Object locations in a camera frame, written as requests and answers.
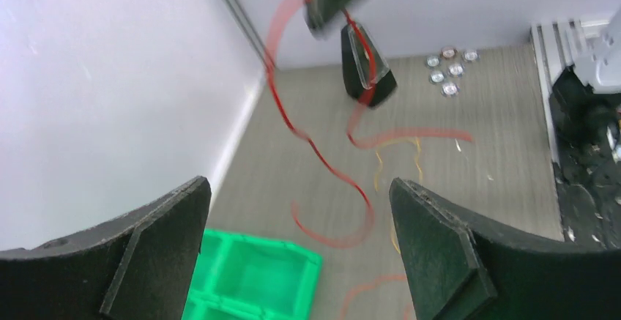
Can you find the small silver round part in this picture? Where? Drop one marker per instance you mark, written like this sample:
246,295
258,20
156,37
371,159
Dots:
450,89

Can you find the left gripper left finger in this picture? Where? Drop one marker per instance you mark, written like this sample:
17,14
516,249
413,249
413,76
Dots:
136,266

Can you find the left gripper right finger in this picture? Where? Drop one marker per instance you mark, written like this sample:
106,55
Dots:
463,265

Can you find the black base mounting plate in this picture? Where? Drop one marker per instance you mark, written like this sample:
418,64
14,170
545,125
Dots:
588,189

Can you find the green six-compartment bin tray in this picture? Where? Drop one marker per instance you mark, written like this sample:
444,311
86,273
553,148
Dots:
240,276

